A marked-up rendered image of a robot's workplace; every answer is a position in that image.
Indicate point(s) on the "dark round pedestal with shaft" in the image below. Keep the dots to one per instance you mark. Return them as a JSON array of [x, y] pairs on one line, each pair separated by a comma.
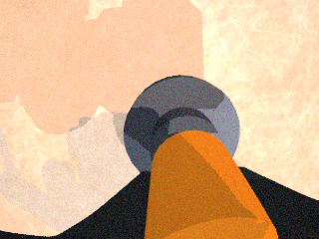
[[173, 104]]

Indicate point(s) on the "orange cylinder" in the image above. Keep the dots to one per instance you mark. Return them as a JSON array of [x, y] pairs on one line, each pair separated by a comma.
[[198, 192]]

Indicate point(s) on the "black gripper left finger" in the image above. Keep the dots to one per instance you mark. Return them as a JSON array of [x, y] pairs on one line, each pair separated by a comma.
[[124, 216]]

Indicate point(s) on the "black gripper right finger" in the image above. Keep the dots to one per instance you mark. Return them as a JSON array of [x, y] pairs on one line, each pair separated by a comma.
[[294, 215]]

